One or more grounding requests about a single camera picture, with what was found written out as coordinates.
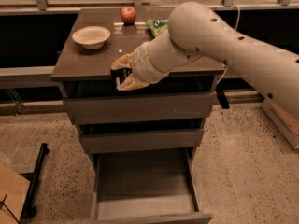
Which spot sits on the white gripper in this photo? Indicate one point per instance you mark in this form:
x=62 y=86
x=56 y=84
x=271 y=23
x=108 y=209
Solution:
x=142 y=64

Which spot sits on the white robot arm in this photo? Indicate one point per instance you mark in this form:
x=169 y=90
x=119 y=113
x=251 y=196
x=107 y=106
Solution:
x=195 y=31

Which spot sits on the top grey drawer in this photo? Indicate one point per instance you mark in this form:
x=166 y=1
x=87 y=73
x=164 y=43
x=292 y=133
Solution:
x=139 y=108

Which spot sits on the grey drawer cabinet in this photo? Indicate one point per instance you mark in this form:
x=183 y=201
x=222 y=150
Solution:
x=83 y=73

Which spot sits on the middle grey drawer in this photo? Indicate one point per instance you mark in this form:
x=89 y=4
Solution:
x=122 y=142

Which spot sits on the bottom open grey drawer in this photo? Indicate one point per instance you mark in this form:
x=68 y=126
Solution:
x=146 y=187

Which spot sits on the white paper bowl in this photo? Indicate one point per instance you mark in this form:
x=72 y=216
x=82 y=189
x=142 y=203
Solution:
x=91 y=37

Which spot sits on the green chip bag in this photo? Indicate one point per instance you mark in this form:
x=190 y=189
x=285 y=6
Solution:
x=157 y=26

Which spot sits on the red apple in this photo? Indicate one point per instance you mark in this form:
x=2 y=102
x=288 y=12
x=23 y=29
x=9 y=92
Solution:
x=128 y=15

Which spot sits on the black power adapter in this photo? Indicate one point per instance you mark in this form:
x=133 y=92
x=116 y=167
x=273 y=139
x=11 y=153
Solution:
x=222 y=100

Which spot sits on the cardboard box right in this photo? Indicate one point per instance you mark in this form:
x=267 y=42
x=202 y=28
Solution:
x=287 y=125

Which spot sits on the black metal stand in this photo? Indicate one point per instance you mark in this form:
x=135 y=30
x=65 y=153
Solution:
x=28 y=210

